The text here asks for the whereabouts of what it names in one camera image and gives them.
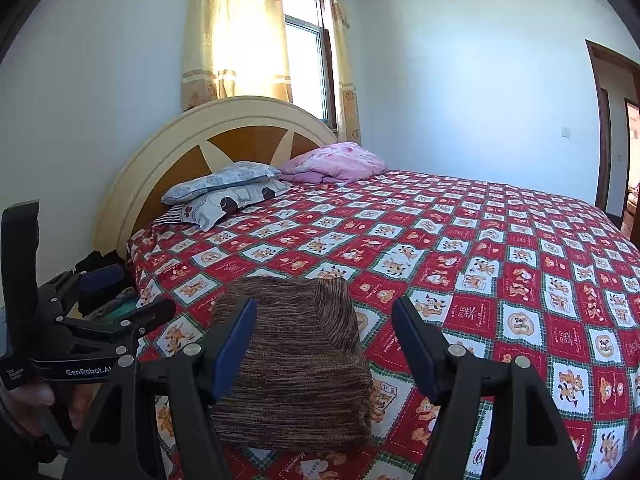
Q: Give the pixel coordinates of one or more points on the brown wooden door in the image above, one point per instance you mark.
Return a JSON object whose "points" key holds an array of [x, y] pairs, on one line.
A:
{"points": [[617, 83]]}

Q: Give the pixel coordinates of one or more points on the brown knitted sweater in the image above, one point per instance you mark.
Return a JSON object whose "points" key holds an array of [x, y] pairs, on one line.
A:
{"points": [[304, 384]]}

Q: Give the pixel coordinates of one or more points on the window with frame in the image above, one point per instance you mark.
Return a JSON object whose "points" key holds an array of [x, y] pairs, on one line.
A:
{"points": [[309, 59]]}

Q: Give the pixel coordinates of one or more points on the cream wooden headboard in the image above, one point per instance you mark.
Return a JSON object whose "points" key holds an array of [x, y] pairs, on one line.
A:
{"points": [[202, 141]]}

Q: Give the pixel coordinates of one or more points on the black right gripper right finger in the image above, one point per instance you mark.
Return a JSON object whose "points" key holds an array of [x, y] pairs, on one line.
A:
{"points": [[527, 438]]}

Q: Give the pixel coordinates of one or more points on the pink folded quilt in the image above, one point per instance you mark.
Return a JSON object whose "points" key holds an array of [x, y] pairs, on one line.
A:
{"points": [[333, 163]]}

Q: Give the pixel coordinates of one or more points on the person's left hand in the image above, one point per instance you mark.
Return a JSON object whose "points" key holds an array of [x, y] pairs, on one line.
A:
{"points": [[19, 406]]}

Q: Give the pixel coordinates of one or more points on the red checkered bear bedspread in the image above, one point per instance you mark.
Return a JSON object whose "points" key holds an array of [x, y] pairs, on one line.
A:
{"points": [[504, 271]]}

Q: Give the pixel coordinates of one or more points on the yellow patterned curtain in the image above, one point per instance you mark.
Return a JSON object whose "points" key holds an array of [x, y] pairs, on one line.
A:
{"points": [[238, 48]]}

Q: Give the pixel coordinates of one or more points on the grey floral pillow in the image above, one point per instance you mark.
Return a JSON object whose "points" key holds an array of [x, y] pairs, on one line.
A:
{"points": [[232, 175]]}

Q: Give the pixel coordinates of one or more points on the white cartoon print pillow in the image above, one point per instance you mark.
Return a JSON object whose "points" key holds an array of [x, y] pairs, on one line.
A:
{"points": [[208, 209]]}

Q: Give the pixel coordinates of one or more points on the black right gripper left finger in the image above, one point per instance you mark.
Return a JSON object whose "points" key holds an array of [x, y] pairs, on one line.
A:
{"points": [[120, 438]]}

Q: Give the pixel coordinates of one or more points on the dark clothes pile bedside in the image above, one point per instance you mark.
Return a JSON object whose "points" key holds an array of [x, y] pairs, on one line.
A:
{"points": [[102, 279]]}

